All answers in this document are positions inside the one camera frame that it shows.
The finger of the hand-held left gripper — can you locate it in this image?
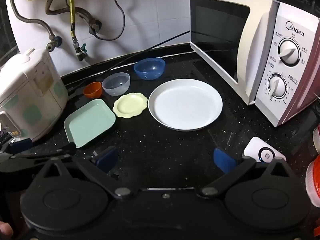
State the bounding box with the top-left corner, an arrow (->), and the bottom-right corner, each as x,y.
0,139 -> 34,161
0,142 -> 77,166

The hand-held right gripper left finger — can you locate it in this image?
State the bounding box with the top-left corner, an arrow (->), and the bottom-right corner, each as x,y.
37,146 -> 133,200

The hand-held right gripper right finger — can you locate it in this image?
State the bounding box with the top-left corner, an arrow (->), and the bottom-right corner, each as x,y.
197,148 -> 292,199

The green square plate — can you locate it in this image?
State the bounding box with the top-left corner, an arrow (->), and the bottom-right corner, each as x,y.
63,99 -> 116,148

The yellow flower-shaped plate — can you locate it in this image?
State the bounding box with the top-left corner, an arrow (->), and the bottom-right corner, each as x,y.
112,92 -> 148,118

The small orange bowl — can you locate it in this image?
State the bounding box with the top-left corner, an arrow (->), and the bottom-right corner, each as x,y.
83,81 -> 102,98

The white round plate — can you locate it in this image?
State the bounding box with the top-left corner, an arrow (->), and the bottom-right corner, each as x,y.
148,78 -> 223,131

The clear plastic bowl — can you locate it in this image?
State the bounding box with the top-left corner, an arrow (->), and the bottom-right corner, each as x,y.
102,72 -> 131,96

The blue plastic bowl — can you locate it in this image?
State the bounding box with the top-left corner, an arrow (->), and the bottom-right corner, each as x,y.
133,57 -> 166,80

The person's left hand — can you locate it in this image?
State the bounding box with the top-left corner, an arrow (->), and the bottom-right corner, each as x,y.
0,221 -> 14,239

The white device with round button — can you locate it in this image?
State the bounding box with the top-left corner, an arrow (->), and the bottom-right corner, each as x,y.
243,137 -> 287,164

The white rice cooker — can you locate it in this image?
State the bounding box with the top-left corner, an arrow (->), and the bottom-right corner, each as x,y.
0,48 -> 69,143

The red lidded container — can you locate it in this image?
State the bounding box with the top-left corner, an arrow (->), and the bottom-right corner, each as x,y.
305,155 -> 320,207

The pale lidded container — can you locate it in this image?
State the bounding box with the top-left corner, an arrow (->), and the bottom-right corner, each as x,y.
312,124 -> 320,155

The brass gas valve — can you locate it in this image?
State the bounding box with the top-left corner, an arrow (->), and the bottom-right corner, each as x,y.
72,36 -> 89,61

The blue water valve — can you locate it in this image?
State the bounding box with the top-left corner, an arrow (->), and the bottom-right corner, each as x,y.
47,35 -> 62,52

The white microwave oven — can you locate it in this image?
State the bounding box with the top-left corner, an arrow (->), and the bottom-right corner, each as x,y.
188,0 -> 320,127

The braided metal hose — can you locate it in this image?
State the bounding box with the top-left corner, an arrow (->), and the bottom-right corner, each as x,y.
7,0 -> 57,48
46,0 -> 102,34

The yellow gas hose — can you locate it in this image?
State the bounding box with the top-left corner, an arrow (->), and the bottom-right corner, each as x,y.
24,0 -> 76,39

